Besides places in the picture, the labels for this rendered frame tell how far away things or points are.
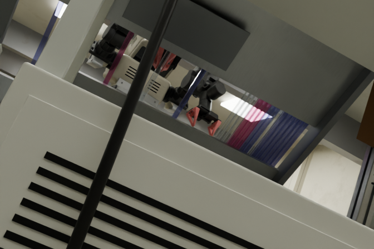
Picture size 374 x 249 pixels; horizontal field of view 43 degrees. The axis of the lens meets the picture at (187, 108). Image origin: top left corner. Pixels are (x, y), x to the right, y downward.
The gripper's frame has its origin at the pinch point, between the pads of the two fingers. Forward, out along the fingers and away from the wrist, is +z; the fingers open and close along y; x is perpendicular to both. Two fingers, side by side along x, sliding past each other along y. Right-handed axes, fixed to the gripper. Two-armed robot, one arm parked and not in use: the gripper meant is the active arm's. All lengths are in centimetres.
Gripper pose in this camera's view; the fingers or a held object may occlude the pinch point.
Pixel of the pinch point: (160, 67)
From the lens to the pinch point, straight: 130.5
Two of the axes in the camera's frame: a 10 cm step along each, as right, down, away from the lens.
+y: 8.7, 4.6, 2.0
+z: -1.0, 5.6, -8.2
